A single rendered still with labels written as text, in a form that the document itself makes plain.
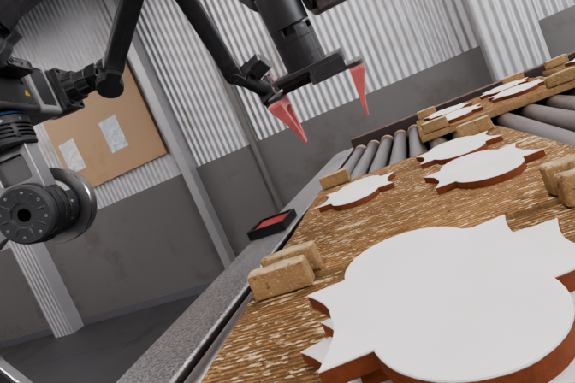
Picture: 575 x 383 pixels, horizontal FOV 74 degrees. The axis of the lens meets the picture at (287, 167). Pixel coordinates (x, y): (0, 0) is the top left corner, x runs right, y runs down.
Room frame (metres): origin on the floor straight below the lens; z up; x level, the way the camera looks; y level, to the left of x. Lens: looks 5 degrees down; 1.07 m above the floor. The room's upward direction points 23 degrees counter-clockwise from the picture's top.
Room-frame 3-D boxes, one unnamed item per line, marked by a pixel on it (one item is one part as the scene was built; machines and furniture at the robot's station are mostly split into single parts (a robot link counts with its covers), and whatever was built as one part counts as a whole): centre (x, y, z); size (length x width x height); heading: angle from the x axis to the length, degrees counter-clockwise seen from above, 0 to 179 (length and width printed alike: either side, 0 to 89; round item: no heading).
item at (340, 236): (0.53, -0.15, 0.93); 0.41 x 0.35 x 0.02; 163
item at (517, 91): (1.04, -0.56, 0.94); 0.41 x 0.35 x 0.04; 160
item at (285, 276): (0.35, 0.05, 0.95); 0.06 x 0.02 x 0.03; 74
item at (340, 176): (0.75, -0.08, 0.95); 0.06 x 0.02 x 0.03; 73
